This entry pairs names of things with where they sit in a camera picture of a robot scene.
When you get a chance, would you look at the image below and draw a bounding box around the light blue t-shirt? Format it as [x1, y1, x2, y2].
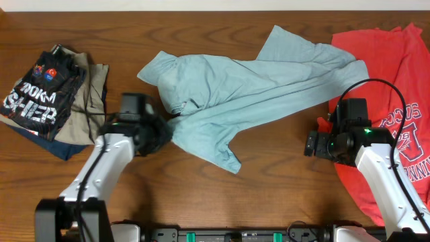
[138, 26, 368, 173]

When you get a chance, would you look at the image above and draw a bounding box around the navy folded garment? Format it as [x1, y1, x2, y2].
[7, 125, 87, 161]

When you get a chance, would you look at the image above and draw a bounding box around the beige folded garment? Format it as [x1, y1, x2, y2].
[0, 44, 110, 146]

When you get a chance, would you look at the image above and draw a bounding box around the red printed t-shirt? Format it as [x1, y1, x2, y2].
[331, 24, 429, 205]

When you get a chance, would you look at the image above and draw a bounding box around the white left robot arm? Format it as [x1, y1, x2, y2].
[34, 113, 172, 241]

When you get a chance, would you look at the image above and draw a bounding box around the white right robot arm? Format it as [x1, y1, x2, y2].
[304, 126, 429, 241]

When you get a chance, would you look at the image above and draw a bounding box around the black printed folded shirt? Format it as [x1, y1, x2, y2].
[1, 50, 87, 141]

